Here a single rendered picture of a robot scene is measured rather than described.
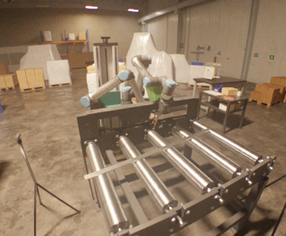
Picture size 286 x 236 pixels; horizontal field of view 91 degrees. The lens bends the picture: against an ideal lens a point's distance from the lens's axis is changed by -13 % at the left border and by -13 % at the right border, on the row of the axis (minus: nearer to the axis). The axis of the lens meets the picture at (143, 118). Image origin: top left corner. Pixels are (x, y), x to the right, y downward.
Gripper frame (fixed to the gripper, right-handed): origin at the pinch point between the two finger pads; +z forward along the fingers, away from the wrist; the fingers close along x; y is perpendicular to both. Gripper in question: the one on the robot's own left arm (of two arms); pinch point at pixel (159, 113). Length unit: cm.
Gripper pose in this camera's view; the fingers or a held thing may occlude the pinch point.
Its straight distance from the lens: 156.4
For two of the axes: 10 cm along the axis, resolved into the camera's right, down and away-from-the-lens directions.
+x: 3.7, 5.9, -7.2
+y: -8.9, 0.1, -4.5
